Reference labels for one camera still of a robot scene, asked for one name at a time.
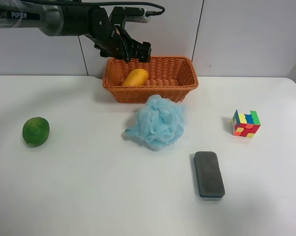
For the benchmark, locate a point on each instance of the light blue bath pouf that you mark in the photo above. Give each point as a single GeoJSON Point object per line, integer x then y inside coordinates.
{"type": "Point", "coordinates": [158, 124]}

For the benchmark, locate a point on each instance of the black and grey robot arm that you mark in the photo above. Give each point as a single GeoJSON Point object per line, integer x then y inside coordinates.
{"type": "Point", "coordinates": [71, 19]}

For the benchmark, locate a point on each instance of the yellow mango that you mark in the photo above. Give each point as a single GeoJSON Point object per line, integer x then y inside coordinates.
{"type": "Point", "coordinates": [136, 78]}

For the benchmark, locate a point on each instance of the green lemon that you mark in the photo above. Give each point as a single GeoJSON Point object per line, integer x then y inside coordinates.
{"type": "Point", "coordinates": [35, 131]}

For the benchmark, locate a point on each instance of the grey felt board eraser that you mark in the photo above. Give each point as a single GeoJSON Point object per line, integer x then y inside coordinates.
{"type": "Point", "coordinates": [209, 178]}

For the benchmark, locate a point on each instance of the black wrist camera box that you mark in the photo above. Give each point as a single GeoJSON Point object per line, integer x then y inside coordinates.
{"type": "Point", "coordinates": [120, 15]}

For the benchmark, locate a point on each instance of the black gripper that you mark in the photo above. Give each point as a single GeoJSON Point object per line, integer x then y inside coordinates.
{"type": "Point", "coordinates": [114, 41]}

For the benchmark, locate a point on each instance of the orange wicker basket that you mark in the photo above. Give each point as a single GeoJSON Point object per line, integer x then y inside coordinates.
{"type": "Point", "coordinates": [171, 77]}

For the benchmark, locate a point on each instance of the multicoloured puzzle cube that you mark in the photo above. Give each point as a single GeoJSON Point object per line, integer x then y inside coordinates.
{"type": "Point", "coordinates": [245, 125]}

